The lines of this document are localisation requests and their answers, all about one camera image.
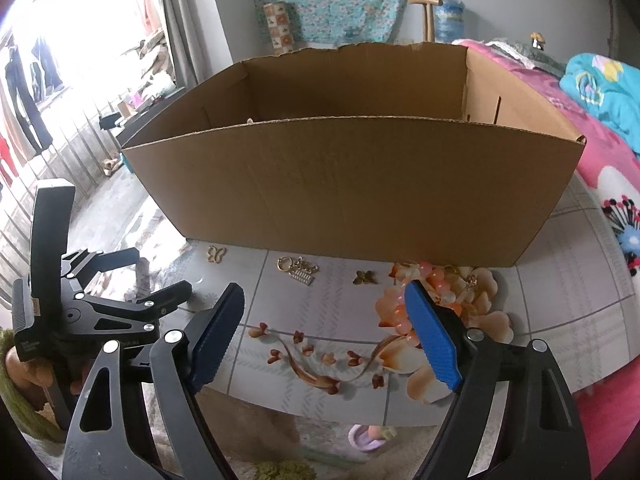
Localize grey curtain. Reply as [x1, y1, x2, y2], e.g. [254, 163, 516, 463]
[152, 0, 231, 93]

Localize person's left hand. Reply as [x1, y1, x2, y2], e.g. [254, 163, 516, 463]
[6, 352, 55, 402]

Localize cardboard box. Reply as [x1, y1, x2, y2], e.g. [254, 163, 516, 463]
[120, 42, 587, 268]

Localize blue printed blanket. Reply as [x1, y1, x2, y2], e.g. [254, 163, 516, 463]
[559, 52, 640, 153]

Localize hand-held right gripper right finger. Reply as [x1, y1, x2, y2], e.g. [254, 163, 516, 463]
[404, 280, 591, 480]

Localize patterned paper roll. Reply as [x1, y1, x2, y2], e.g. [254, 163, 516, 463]
[263, 2, 293, 57]

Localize pink hanging garment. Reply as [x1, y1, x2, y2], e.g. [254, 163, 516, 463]
[140, 0, 163, 36]

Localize wall cable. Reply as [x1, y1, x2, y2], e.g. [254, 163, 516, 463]
[607, 0, 618, 56]

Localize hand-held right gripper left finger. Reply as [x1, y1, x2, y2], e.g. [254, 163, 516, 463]
[62, 282, 246, 480]

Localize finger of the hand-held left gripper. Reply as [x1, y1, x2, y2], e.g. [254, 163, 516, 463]
[62, 247, 141, 288]
[75, 281, 193, 333]

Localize blue water jug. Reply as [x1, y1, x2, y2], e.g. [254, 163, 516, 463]
[434, 0, 466, 43]

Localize purple slipper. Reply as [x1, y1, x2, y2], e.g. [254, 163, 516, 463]
[347, 424, 396, 453]

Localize person's left forearm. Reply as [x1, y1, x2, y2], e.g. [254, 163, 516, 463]
[0, 327, 58, 443]

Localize pink floral blanket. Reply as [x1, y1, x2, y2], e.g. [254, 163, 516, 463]
[452, 39, 640, 480]

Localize orange bead bracelet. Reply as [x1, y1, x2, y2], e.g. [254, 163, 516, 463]
[390, 260, 468, 346]

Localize red hanging garment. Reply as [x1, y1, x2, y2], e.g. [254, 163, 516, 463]
[0, 135, 18, 186]

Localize metal window railing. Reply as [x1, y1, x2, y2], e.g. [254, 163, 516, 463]
[0, 95, 166, 306]

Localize teal floral cloth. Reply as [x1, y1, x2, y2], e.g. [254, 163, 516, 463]
[255, 0, 421, 46]

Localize grey crochet cloth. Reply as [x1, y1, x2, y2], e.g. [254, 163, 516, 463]
[482, 40, 568, 73]

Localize wooden chair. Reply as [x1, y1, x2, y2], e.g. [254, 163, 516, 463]
[407, 0, 441, 43]

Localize dark hanging pants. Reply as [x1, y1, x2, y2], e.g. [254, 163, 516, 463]
[5, 45, 53, 156]

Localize gold keychain charm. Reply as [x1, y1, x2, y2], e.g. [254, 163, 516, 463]
[276, 256, 320, 287]

